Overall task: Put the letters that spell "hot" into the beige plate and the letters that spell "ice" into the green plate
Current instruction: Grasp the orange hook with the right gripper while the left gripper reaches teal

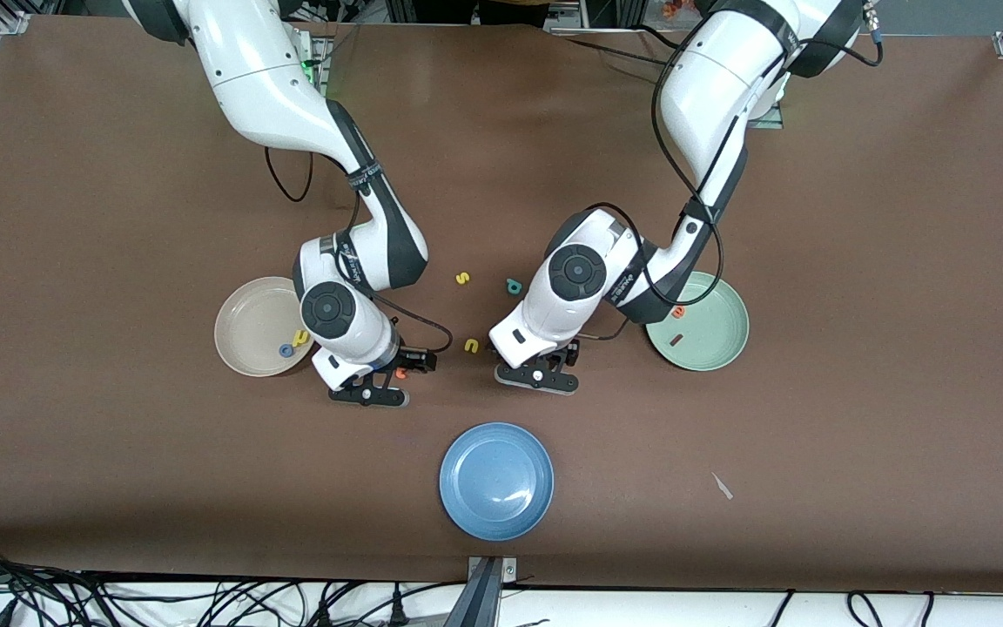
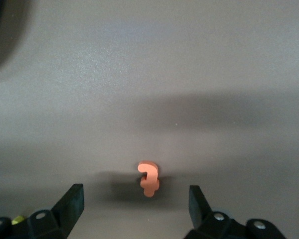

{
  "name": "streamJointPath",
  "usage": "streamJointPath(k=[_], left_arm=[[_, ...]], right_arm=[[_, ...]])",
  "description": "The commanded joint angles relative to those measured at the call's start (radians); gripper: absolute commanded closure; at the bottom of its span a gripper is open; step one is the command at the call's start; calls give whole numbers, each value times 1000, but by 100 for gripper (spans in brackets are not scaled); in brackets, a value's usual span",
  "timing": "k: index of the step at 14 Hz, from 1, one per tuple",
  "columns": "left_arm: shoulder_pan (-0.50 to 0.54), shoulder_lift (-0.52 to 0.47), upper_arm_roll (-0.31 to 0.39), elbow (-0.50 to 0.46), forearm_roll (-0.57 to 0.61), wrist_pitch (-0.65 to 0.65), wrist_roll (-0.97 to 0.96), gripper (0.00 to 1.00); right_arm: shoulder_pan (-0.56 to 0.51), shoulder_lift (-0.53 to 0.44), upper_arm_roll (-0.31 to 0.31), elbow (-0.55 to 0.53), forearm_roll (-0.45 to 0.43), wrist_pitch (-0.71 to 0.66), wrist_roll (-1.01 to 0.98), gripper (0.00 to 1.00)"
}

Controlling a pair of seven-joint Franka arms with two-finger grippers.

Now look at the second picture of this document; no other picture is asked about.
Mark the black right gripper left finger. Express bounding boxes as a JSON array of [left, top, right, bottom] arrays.
[[27, 183, 85, 239]]

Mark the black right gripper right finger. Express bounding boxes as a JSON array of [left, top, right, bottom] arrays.
[[186, 185, 253, 239]]

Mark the orange letter t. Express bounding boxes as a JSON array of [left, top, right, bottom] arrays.
[[137, 160, 160, 199]]

